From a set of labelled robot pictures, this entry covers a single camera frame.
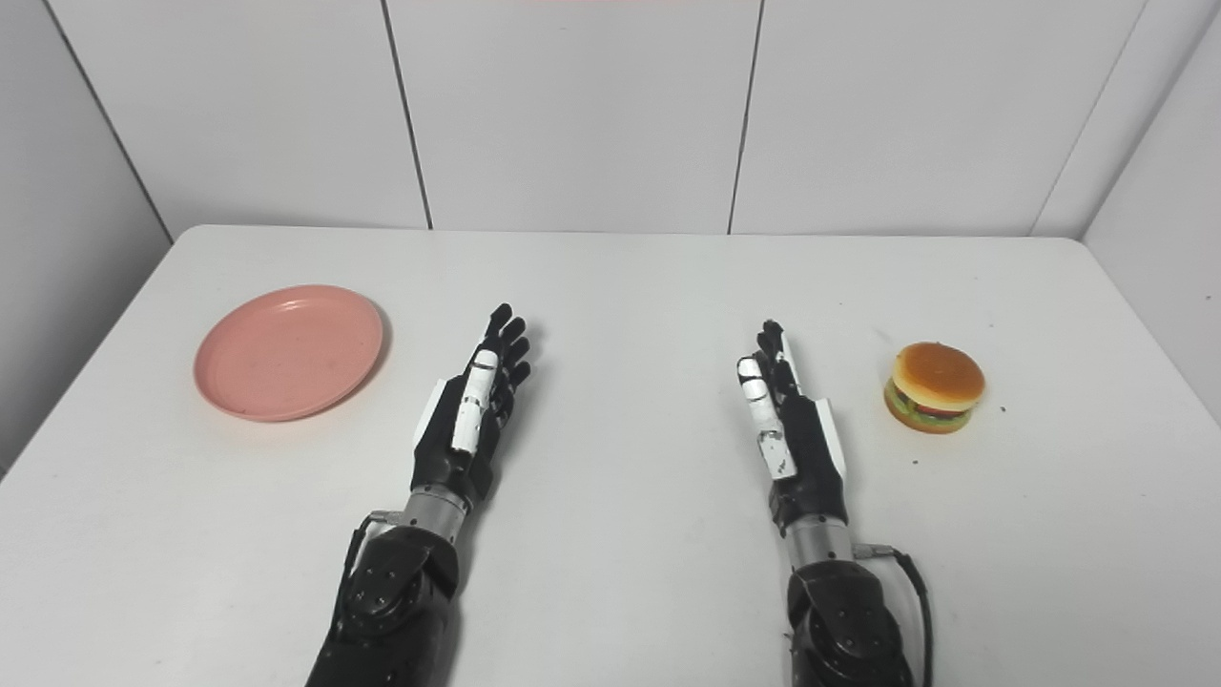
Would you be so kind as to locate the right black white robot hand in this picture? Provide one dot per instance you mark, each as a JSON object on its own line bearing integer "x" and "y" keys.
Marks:
{"x": 811, "y": 458}

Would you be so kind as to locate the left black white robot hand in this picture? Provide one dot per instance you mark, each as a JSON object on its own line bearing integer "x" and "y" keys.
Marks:
{"x": 448, "y": 448}

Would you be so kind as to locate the toy hamburger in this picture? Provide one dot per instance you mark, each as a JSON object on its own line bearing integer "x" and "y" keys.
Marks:
{"x": 937, "y": 384}

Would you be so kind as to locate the pink round plate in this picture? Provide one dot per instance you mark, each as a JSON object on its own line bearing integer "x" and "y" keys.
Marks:
{"x": 286, "y": 355}

